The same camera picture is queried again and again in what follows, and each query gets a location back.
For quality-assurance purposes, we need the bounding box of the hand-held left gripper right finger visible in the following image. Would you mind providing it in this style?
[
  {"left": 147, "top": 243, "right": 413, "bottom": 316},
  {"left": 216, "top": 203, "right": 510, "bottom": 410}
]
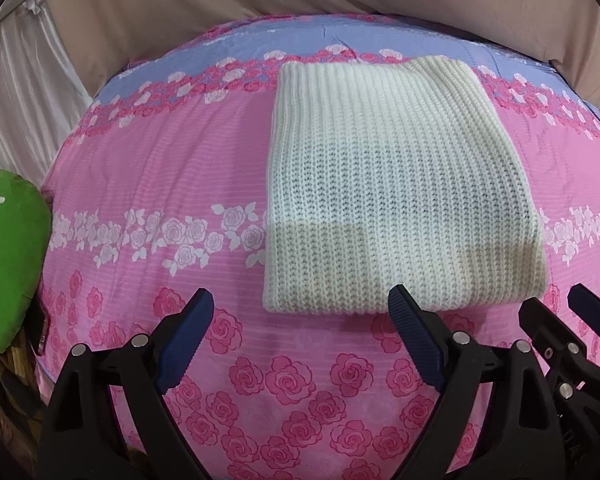
[{"left": 387, "top": 284, "right": 581, "bottom": 480}]

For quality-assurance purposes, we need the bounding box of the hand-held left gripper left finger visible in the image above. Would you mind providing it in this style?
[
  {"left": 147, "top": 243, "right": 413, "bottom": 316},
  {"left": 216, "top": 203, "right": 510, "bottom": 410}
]
[{"left": 39, "top": 287, "right": 216, "bottom": 480}]

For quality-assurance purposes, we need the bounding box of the white knit sweater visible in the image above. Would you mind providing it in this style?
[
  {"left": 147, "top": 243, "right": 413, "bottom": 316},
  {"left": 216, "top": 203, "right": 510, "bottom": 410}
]
[{"left": 261, "top": 56, "right": 547, "bottom": 317}]

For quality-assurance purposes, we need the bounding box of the dark flat device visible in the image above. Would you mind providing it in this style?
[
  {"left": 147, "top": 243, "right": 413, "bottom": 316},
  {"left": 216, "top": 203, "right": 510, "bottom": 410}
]
[{"left": 24, "top": 299, "right": 52, "bottom": 359}]

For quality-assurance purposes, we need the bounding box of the pink blue floral bed sheet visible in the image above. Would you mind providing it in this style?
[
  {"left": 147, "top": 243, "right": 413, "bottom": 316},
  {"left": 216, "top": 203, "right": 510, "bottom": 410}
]
[{"left": 30, "top": 12, "right": 600, "bottom": 480}]

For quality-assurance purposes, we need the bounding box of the green plush pillow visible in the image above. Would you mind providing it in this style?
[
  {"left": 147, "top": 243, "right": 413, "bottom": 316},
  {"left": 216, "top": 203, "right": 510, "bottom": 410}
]
[{"left": 0, "top": 169, "right": 54, "bottom": 359}]

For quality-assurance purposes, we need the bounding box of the brown woven wicker surface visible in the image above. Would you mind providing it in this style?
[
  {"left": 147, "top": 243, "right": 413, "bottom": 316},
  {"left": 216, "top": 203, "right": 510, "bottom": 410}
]
[{"left": 0, "top": 347, "right": 48, "bottom": 466}]

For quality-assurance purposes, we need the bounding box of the white satin curtain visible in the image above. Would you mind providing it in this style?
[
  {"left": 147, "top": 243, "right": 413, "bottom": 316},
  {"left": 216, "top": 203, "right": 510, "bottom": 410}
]
[{"left": 0, "top": 0, "right": 95, "bottom": 188}]

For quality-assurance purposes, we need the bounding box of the beige curtain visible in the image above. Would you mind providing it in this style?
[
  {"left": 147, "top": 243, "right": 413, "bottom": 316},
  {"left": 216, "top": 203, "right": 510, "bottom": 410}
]
[{"left": 40, "top": 0, "right": 600, "bottom": 128}]

